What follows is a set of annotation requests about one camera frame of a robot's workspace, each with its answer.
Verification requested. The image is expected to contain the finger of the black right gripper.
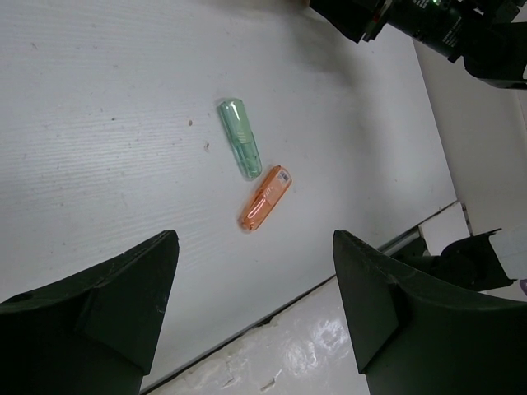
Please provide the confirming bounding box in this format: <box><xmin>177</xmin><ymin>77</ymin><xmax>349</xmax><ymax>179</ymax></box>
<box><xmin>310</xmin><ymin>0</ymin><xmax>385</xmax><ymax>43</ymax></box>

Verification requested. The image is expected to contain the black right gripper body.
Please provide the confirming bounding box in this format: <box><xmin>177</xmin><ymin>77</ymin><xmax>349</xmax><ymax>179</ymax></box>
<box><xmin>370</xmin><ymin>1</ymin><xmax>494</xmax><ymax>62</ymax></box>

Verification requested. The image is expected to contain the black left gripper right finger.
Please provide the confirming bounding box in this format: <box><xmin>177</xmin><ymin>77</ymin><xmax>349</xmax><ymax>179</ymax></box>
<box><xmin>333</xmin><ymin>230</ymin><xmax>526</xmax><ymax>394</ymax></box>

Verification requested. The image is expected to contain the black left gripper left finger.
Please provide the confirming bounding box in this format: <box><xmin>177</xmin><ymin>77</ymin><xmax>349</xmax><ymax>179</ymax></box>
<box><xmin>1</xmin><ymin>230</ymin><xmax>180</xmax><ymax>394</ymax></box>

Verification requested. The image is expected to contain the green capsule case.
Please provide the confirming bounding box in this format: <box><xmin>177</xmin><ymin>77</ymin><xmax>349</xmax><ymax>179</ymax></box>
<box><xmin>217</xmin><ymin>98</ymin><xmax>263</xmax><ymax>180</ymax></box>

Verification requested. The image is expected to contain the orange usb stick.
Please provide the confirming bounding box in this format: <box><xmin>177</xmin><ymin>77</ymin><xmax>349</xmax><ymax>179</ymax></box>
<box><xmin>239</xmin><ymin>165</ymin><xmax>292</xmax><ymax>232</ymax></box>

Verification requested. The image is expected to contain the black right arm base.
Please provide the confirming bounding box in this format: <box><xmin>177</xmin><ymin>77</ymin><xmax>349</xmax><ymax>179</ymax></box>
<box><xmin>391</xmin><ymin>230</ymin><xmax>515</xmax><ymax>291</ymax></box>

